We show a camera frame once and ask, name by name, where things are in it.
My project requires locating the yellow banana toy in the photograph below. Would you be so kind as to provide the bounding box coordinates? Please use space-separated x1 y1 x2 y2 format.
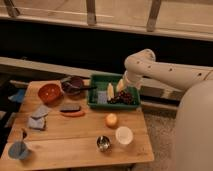
107 83 114 101

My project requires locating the blue cloth in tray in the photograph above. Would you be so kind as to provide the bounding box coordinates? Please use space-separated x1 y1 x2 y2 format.
97 91 107 104

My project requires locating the lower grey cloth piece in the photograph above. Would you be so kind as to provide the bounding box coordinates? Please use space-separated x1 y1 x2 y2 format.
28 117 46 130

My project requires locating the dark grape bunch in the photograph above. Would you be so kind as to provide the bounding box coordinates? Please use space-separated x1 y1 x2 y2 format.
108 91 133 105

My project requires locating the grey sponge block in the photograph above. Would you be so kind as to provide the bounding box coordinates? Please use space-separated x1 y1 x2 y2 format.
60 104 81 112

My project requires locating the small metal cup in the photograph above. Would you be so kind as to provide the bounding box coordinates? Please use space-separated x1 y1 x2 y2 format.
97 136 111 152

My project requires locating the dark purple bowl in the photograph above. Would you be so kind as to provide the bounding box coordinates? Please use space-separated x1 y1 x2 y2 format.
60 76 84 95

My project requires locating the blue cloth beside table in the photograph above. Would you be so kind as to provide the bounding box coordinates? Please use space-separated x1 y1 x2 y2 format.
8 89 26 103

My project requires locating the blue plastic cup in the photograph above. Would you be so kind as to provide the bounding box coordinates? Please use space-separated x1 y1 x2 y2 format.
8 141 30 160

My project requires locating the white plastic cup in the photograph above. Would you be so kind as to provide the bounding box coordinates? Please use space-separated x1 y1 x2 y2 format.
115 126 133 145

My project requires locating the black spoon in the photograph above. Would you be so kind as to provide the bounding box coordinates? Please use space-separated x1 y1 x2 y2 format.
66 86 97 93

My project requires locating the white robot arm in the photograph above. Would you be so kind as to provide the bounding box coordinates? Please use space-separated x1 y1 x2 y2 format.
123 49 213 171

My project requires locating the grey cloth piece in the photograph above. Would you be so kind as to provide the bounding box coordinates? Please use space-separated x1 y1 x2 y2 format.
28 117 46 130
31 105 50 119

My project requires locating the orange fruit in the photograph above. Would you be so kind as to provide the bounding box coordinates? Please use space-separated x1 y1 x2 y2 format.
105 113 118 128

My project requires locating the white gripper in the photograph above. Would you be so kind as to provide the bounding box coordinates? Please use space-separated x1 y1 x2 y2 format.
116 71 140 92

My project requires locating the green plastic tray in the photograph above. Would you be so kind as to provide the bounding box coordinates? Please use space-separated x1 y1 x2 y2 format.
87 74 140 110

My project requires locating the upper grey cloth piece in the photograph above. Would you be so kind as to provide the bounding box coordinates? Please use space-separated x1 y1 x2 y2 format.
31 105 50 119

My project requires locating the orange plastic bowl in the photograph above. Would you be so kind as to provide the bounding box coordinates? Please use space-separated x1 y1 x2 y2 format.
38 83 61 104

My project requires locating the orange red pepper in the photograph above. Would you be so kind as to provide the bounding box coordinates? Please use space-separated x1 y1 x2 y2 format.
60 110 85 117

